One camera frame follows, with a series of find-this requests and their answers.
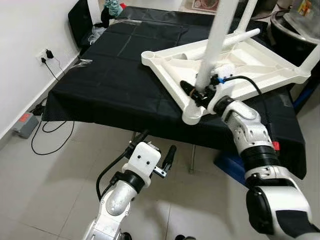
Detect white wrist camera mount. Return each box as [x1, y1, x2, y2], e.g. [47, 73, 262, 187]
[206, 62, 237, 113]
[122, 142, 162, 190]

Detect clear tape piece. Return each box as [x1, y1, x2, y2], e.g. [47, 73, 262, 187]
[279, 94, 292, 107]

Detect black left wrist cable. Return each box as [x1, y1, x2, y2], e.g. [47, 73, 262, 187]
[96, 144, 133, 201]

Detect metal support table leg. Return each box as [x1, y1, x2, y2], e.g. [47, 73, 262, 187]
[188, 145, 197, 174]

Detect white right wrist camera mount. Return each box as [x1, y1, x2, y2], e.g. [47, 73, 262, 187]
[206, 62, 237, 113]

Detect clear plastic film strip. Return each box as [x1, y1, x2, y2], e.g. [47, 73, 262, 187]
[114, 18, 143, 26]

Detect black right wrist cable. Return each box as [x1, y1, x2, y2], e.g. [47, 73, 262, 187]
[217, 75, 281, 151]

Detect clear plastic storage box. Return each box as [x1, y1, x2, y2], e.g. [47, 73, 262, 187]
[286, 0, 320, 40]

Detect teal cloth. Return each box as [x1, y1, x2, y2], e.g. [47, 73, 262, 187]
[104, 0, 122, 15]

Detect white plastic table top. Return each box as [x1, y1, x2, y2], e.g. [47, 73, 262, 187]
[141, 31, 313, 126]

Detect black fabric bag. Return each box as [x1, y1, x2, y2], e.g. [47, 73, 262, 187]
[67, 0, 96, 48]

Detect black power strip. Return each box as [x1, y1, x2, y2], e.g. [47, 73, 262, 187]
[30, 102, 47, 115]

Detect black tablecloth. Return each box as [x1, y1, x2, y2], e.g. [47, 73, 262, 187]
[42, 6, 307, 180]

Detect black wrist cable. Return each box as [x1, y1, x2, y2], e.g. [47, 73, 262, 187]
[96, 144, 133, 201]
[217, 75, 281, 151]

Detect black floor cable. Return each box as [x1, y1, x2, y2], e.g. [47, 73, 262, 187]
[31, 120, 76, 156]

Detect large black round basin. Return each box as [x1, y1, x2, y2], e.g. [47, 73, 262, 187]
[270, 9, 320, 67]

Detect white wall socket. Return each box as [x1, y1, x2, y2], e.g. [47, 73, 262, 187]
[36, 47, 55, 63]

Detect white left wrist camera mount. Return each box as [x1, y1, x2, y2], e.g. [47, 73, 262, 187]
[122, 142, 162, 190]

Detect clear plastic wrapper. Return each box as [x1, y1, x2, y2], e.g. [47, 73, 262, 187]
[74, 58, 93, 67]

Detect grey box with red label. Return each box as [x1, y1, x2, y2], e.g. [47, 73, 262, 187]
[12, 112, 40, 138]

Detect crumpled clear plastic bag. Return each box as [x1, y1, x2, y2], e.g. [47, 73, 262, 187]
[89, 26, 107, 43]

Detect blue box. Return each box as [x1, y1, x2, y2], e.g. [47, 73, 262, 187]
[214, 151, 248, 188]

